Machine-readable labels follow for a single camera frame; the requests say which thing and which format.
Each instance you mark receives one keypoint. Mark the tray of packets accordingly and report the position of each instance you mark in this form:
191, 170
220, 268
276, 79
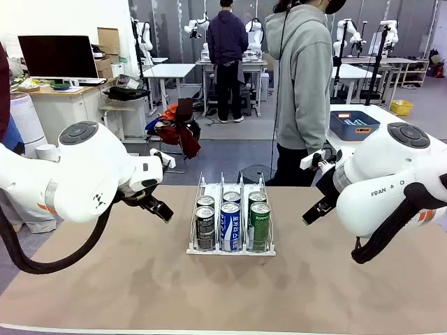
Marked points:
129, 82

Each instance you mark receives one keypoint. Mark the red jacket pile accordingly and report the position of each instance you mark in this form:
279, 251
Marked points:
181, 139

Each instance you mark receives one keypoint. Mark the blue plastic storage bin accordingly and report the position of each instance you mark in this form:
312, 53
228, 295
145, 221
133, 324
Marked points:
345, 134

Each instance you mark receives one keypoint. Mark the black beverage can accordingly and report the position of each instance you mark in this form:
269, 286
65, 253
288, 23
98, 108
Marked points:
205, 228
205, 201

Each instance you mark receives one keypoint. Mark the green dish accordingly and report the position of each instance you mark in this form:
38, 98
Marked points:
60, 86

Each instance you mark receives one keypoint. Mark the person's right forearm grey sleeve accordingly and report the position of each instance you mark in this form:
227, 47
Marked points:
319, 118

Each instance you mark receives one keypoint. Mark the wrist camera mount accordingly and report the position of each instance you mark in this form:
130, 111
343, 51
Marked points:
166, 161
311, 160

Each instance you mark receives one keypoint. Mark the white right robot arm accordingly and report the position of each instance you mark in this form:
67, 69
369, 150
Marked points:
384, 167

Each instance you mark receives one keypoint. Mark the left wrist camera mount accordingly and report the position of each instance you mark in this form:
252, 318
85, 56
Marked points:
166, 161

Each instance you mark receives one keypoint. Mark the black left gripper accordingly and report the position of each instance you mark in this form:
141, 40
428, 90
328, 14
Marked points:
139, 197

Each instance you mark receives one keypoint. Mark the black bag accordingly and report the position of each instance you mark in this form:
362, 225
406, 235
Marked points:
125, 92

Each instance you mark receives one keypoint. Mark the person in dark hoodie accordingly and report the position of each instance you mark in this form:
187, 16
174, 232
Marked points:
227, 42

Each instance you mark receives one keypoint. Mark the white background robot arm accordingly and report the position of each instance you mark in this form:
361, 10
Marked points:
256, 33
145, 38
344, 38
193, 26
391, 35

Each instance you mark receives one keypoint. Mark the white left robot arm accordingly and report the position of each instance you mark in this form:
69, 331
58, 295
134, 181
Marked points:
87, 167

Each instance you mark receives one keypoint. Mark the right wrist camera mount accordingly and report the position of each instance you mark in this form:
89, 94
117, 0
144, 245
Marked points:
311, 160

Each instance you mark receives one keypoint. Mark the white cylinder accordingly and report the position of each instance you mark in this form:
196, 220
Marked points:
47, 153

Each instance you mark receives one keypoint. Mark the black round stool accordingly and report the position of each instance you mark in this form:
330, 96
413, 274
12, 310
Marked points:
256, 172

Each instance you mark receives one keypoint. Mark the black computer monitor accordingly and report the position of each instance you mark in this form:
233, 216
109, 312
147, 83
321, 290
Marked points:
59, 56

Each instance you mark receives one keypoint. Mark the metal frame chair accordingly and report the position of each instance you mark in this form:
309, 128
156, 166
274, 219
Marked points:
174, 171

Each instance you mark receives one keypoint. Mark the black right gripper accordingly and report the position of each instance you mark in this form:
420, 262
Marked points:
326, 188

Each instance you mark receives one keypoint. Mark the large white table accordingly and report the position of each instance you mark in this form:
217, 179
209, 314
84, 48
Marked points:
394, 117

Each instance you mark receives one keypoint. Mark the black face mask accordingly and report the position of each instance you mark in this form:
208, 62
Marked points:
335, 6

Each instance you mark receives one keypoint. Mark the background workbench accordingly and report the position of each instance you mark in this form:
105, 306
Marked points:
258, 64

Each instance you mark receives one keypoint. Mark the white stand side table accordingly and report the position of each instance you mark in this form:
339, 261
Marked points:
115, 109

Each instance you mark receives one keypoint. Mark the low cardboard box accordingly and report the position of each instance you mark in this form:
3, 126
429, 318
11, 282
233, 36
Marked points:
104, 68

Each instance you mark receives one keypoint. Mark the white desk wooden top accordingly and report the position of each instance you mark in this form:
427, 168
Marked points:
70, 104

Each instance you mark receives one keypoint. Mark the yellow plastic bin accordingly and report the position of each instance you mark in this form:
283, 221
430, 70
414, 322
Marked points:
401, 107

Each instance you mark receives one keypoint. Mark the person in grey hoodie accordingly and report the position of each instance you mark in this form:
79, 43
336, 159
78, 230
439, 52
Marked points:
304, 70

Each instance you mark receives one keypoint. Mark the person in dark red shirt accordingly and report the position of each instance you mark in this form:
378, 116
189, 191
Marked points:
5, 87

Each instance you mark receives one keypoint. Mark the white air purifier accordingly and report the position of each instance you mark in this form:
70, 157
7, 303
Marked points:
24, 118

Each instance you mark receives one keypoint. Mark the black tripod stand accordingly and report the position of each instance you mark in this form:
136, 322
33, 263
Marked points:
379, 63

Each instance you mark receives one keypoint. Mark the tall cardboard box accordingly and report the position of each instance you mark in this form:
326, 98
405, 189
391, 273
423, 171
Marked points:
108, 40

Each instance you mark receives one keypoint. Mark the white background table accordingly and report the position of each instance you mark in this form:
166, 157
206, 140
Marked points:
171, 70
352, 71

